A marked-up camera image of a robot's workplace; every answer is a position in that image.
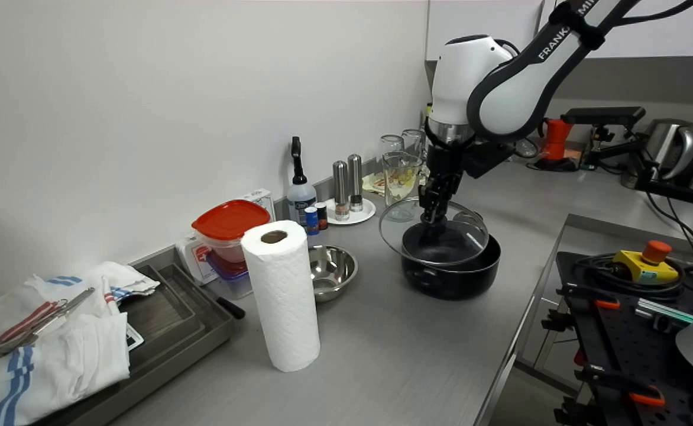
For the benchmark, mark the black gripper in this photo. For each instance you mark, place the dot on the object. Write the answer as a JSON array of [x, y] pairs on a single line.
[[446, 168]]

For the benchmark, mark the glass pot lid black knob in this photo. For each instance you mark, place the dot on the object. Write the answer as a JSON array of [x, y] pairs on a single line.
[[464, 238]]

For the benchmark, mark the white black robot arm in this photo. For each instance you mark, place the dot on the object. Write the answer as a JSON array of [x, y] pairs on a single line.
[[511, 79]]

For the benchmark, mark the black cooking pot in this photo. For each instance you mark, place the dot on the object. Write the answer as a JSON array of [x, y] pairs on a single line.
[[452, 279]]

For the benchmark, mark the water filter pitcher red lid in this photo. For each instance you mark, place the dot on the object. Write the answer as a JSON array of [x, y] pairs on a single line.
[[227, 228]]

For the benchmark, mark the large clear drinking glass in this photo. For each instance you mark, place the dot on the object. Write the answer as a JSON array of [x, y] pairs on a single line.
[[404, 186]]

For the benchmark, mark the pale yellow cloth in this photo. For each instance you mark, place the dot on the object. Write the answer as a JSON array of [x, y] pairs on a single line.
[[373, 183]]

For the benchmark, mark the white round plate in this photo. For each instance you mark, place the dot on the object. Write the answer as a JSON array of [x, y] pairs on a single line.
[[361, 213]]

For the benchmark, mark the tall steel grinder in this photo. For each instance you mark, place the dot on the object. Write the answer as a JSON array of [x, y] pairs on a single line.
[[355, 181]]

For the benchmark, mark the short steel grinder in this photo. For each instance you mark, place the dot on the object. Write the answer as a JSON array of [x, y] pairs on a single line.
[[341, 186]]

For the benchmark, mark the small steel bowl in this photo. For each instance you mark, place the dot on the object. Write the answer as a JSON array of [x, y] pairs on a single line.
[[331, 272]]

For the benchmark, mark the small blue bottle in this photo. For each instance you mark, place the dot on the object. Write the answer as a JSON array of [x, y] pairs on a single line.
[[310, 220]]

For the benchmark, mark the soap bottle black pump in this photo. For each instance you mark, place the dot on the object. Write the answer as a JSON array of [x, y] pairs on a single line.
[[300, 192]]

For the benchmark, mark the red mug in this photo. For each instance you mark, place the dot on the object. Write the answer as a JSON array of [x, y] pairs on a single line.
[[554, 140]]

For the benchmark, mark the white paper towel roll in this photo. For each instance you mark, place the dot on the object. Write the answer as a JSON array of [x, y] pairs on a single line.
[[282, 299]]

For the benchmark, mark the black coffee machine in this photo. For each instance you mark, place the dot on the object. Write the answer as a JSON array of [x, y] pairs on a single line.
[[601, 127]]

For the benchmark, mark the orange black clamp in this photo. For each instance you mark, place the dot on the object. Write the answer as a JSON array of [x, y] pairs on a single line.
[[647, 401], [606, 304]]

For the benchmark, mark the yellow emergency stop button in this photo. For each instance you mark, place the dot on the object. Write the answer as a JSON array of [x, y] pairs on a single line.
[[647, 265]]

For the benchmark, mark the black equipment cart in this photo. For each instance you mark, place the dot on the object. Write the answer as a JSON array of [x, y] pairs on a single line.
[[621, 346]]

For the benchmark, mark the steel electric kettle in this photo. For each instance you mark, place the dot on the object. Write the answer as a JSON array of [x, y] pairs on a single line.
[[668, 148]]

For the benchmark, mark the black horizontal bar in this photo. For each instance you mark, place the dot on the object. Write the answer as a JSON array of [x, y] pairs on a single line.
[[677, 192]]

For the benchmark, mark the teal strip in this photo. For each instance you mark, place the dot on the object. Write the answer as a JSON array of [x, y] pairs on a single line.
[[668, 310]]

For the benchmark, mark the grey plastic tray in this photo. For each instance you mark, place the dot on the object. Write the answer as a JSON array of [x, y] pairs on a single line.
[[171, 322]]

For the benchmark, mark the white towel blue stripes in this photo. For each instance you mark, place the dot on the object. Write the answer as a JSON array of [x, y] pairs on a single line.
[[54, 356]]

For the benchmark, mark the metal tongs red grip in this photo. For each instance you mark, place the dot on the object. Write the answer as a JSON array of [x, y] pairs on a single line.
[[22, 332]]

